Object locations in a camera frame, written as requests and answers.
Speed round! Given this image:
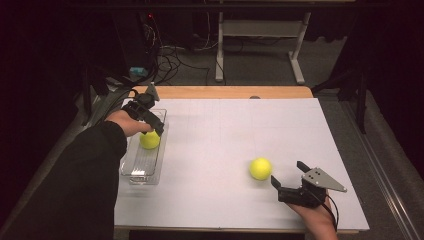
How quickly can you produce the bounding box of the right hand-held gripper cable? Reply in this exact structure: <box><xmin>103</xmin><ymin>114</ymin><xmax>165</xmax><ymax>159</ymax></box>
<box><xmin>308</xmin><ymin>189</ymin><xmax>340</xmax><ymax>231</ymax></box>

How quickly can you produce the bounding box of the left hand-held gripper cable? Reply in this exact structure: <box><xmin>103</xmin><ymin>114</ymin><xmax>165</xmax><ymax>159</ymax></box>
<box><xmin>88</xmin><ymin>87</ymin><xmax>140</xmax><ymax>129</ymax></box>

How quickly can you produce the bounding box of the white metal desk frame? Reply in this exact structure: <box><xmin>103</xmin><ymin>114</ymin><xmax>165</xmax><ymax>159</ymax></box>
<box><xmin>214</xmin><ymin>11</ymin><xmax>313</xmax><ymax>86</ymax></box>

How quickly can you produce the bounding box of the yellow tennis ball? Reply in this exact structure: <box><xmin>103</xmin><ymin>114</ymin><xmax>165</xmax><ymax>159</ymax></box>
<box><xmin>248</xmin><ymin>157</ymin><xmax>273</xmax><ymax>182</ymax></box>
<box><xmin>139</xmin><ymin>129</ymin><xmax>161</xmax><ymax>151</ymax></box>

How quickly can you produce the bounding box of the clear plastic tray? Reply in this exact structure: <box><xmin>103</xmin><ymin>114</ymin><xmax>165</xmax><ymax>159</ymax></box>
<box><xmin>119</xmin><ymin>108</ymin><xmax>170</xmax><ymax>186</ymax></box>

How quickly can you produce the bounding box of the tangle of floor cables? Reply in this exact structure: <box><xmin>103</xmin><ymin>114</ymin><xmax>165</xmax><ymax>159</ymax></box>
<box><xmin>143</xmin><ymin>13</ymin><xmax>213</xmax><ymax>87</ymax></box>

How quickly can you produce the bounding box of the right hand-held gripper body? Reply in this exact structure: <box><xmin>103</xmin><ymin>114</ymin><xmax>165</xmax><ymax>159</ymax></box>
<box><xmin>278</xmin><ymin>167</ymin><xmax>348</xmax><ymax>209</ymax></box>

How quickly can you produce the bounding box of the dark computer tower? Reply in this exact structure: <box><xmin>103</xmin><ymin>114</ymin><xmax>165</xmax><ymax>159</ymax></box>
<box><xmin>113</xmin><ymin>11</ymin><xmax>158</xmax><ymax>69</ymax></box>

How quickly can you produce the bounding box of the white board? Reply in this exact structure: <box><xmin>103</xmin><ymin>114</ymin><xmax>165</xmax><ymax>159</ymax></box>
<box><xmin>113</xmin><ymin>97</ymin><xmax>370</xmax><ymax>232</ymax></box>

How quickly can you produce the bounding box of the person's right hand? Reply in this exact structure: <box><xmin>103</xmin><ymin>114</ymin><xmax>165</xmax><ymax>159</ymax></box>
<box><xmin>286</xmin><ymin>199</ymin><xmax>338</xmax><ymax>231</ymax></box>

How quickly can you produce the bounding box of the hand-held gripper cable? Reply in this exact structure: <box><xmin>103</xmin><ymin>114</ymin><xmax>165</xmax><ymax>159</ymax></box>
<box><xmin>88</xmin><ymin>87</ymin><xmax>140</xmax><ymax>129</ymax></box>
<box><xmin>308</xmin><ymin>189</ymin><xmax>340</xmax><ymax>231</ymax></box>

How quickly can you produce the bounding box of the person's left hand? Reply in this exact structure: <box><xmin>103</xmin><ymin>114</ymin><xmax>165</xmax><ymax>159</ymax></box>
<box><xmin>105</xmin><ymin>109</ymin><xmax>154</xmax><ymax>138</ymax></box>

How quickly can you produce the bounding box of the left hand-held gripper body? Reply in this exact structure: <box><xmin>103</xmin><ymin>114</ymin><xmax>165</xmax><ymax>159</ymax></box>
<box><xmin>121</xmin><ymin>82</ymin><xmax>161</xmax><ymax>124</ymax></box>

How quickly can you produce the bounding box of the teal floor object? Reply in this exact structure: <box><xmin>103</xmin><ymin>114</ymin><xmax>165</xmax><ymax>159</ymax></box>
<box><xmin>129</xmin><ymin>66</ymin><xmax>149</xmax><ymax>78</ymax></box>

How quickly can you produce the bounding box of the black metal stand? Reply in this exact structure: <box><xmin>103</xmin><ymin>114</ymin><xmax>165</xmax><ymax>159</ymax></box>
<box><xmin>311</xmin><ymin>66</ymin><xmax>369</xmax><ymax>134</ymax></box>
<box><xmin>81</xmin><ymin>64</ymin><xmax>111</xmax><ymax>127</ymax></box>

